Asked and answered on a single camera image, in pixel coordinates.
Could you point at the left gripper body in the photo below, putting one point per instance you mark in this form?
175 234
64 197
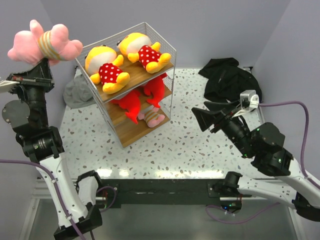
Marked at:
35 88

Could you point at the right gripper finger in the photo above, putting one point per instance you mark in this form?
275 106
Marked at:
219 107
206 118

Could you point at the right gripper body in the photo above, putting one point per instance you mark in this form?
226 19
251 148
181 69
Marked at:
228 123

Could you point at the pink plush striped hat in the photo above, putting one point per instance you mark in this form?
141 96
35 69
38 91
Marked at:
31 46
151 116

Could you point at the red shark plush back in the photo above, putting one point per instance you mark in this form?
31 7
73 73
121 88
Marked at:
155 88

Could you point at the red shark plush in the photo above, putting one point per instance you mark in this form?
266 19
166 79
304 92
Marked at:
155 88
131 103

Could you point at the yellow plush red dotted dress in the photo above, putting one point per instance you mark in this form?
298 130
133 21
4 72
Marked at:
102 65

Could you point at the red shark plush front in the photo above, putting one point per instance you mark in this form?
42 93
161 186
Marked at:
131 103

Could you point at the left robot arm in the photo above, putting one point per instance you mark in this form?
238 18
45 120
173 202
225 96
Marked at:
75 202

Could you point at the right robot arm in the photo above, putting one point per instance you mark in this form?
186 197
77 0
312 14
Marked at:
265 146

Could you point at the black jacket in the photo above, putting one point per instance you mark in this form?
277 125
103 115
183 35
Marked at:
226 81

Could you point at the grey cloth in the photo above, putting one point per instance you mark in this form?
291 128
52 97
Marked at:
77 93

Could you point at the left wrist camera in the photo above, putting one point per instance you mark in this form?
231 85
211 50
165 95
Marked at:
8 84

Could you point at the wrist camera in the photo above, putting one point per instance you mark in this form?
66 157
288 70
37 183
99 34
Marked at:
249 101
8 84

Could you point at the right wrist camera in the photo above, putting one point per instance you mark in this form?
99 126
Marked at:
249 101

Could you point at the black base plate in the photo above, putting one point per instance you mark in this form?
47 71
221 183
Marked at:
199 191

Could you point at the white wire wooden shelf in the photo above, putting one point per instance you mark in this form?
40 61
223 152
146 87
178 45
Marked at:
125 130

